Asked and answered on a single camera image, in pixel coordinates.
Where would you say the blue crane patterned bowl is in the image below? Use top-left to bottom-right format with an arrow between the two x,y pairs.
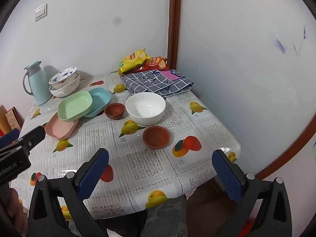
48,67 -> 79,86

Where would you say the large white swirl bowl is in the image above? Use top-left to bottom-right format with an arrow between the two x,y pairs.
49,72 -> 81,98

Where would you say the brown wooden baseboard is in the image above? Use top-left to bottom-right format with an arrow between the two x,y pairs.
254,118 -> 316,181

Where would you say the grey checked cloth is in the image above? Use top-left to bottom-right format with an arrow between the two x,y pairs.
121,70 -> 194,98

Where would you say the white porcelain bowl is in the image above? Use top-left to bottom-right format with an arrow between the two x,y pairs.
125,92 -> 166,126

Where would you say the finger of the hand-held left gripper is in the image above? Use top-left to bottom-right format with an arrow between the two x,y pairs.
0,128 -> 21,149
0,126 -> 46,153

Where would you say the fruit print lace tablecloth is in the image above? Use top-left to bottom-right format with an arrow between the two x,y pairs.
10,73 -> 242,230

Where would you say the small brown clay bowl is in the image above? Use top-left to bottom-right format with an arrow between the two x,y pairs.
104,103 -> 126,120
143,126 -> 171,150

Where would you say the yellow chip bag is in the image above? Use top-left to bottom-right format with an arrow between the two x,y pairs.
118,49 -> 149,75

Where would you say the red chip bag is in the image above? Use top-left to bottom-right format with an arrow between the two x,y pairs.
138,57 -> 169,72

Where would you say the person's left hand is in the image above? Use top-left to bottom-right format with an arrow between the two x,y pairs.
7,189 -> 27,235

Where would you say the patterned brown box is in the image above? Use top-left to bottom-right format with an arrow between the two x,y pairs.
5,107 -> 25,131

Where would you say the white light switch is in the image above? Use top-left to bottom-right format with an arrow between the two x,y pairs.
34,4 -> 48,22

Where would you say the person's camouflage trouser leg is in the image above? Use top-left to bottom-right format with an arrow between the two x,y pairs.
141,195 -> 187,237

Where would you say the light blue plastic plate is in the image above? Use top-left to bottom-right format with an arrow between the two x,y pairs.
83,87 -> 112,118

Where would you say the green plastic plate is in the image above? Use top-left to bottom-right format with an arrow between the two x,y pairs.
58,91 -> 93,122

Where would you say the brown wooden corner post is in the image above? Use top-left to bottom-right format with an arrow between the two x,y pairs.
167,0 -> 183,71

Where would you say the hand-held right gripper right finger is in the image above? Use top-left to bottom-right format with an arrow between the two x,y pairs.
212,149 -> 293,237

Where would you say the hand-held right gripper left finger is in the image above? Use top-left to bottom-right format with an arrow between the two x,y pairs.
27,148 -> 109,237

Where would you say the pink plastic plate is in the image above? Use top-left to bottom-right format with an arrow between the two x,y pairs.
45,112 -> 79,141

